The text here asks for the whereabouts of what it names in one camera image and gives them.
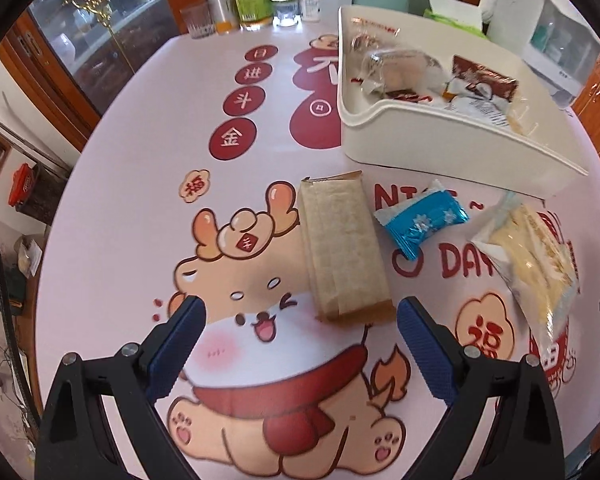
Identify black cable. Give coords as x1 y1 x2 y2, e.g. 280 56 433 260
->
0 210 36 411

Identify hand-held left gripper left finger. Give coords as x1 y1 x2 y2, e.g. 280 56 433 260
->
34 296 208 480

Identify wooden framed glass sliding door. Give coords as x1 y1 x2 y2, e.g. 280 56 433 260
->
5 0 241 136

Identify red edged clear packet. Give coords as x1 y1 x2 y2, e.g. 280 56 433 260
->
349 16 401 37

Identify brown wafer packet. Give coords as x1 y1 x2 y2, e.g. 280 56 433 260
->
298 171 397 326

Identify clear drinking glass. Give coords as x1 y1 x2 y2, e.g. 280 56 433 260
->
181 4 216 41

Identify red box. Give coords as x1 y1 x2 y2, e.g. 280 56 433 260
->
12 166 37 206

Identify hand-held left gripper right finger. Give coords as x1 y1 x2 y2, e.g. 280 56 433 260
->
396 296 566 480

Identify small glass jar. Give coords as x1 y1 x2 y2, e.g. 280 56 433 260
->
271 0 301 28

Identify dark brown snack packet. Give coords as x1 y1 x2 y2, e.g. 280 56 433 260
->
451 55 520 103

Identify cream plastic bin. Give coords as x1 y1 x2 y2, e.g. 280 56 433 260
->
337 4 591 198

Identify clear yellow cracker packet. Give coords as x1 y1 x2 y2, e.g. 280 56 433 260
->
470 192 581 333

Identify clear pastry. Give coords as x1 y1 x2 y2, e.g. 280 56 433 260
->
362 46 448 97

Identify white countertop cup cabinet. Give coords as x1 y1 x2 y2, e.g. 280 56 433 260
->
480 0 600 108

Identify blue candy packet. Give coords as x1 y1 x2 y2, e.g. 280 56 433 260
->
373 179 471 261

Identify white snack packet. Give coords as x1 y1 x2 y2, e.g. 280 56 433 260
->
447 95 511 128

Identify printed cartoon tablecloth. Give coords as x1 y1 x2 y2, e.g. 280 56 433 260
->
32 22 600 480

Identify green tissue pack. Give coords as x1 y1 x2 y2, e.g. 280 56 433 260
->
424 0 488 36

